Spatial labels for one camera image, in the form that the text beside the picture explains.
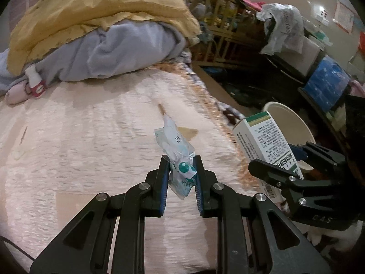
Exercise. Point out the white pill bottle red label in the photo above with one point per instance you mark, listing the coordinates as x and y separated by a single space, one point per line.
35 84

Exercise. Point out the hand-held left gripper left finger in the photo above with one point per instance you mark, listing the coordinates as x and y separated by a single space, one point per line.
163 197

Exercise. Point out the blue plastic package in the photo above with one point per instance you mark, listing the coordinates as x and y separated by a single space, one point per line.
328 80

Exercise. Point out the white wall switch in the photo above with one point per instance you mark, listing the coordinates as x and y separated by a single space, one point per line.
322 14

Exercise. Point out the large white box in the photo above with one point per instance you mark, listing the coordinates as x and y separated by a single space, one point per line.
308 54

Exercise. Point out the white plastic bag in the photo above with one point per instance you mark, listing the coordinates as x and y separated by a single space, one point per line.
282 22

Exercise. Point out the clear tissue packet wrapper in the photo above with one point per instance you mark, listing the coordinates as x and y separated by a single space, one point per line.
178 154

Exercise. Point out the white round trash bin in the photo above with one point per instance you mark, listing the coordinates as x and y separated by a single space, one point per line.
288 114

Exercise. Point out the wooden baby crib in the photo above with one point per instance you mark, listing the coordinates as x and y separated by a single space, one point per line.
225 2

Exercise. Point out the wall poster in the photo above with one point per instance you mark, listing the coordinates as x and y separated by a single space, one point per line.
344 15

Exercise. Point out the wooden bed frame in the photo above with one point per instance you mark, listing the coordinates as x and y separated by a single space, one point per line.
216 88

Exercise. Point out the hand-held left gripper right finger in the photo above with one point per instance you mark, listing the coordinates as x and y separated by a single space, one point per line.
199 197

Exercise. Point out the grey-blue blanket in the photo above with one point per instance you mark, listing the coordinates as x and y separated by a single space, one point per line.
114 54

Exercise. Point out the yellow ruffled pillow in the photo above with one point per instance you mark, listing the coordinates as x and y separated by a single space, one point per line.
99 5

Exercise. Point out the white box green stripe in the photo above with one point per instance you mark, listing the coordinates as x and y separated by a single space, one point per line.
262 139

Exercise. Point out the floral patterned bed sheet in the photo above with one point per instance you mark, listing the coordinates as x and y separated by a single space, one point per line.
228 111

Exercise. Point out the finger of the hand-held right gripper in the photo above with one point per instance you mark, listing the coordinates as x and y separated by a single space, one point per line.
322 154
271 171

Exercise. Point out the pink object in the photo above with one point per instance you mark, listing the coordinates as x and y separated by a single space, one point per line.
358 88

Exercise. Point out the pink thermos bottle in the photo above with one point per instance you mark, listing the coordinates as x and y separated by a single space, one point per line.
15 92

